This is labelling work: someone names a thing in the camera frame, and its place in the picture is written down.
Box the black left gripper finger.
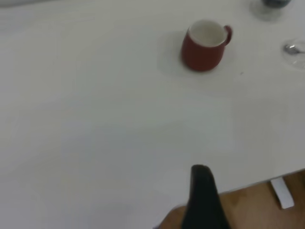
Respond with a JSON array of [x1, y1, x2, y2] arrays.
[[181, 164, 231, 229]]

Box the clear glass saucer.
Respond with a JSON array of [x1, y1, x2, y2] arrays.
[[281, 38, 305, 72]]

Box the white table leg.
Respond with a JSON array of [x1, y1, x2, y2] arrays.
[[270, 177, 295, 209]]

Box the clear glass cup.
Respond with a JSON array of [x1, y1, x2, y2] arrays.
[[249, 0, 294, 21]]

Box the red ceramic mug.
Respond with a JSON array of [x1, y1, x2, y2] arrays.
[[180, 20, 234, 72]]

